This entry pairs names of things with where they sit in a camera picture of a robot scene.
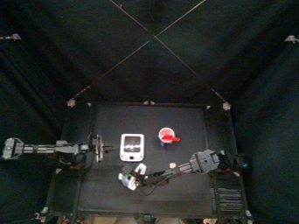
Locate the green toy peas pod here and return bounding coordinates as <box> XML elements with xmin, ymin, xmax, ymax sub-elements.
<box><xmin>118</xmin><ymin>172</ymin><xmax>134</xmax><ymax>181</ymax></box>

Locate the white toy phone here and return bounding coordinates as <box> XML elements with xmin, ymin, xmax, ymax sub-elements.
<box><xmin>119</xmin><ymin>133</ymin><xmax>146</xmax><ymax>163</ymax></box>

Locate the red toy cup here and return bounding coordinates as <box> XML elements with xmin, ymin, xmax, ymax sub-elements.
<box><xmin>157</xmin><ymin>126</ymin><xmax>177</xmax><ymax>144</ymax></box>

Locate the red toy spoon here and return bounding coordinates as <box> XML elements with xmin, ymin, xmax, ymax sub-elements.
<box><xmin>163</xmin><ymin>134</ymin><xmax>183</xmax><ymax>143</ymax></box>

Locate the white text label sticker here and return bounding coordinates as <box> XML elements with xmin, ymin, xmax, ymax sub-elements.
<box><xmin>217</xmin><ymin>186</ymin><xmax>245</xmax><ymax>213</ymax></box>

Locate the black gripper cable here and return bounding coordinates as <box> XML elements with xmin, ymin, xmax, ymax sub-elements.
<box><xmin>136</xmin><ymin>180</ymin><xmax>171</xmax><ymax>197</ymax></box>

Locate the thin diagonal brace cord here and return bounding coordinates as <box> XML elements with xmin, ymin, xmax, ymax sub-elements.
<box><xmin>108</xmin><ymin>0</ymin><xmax>229</xmax><ymax>103</ymax></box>
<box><xmin>71</xmin><ymin>0</ymin><xmax>209</xmax><ymax>101</ymax></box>

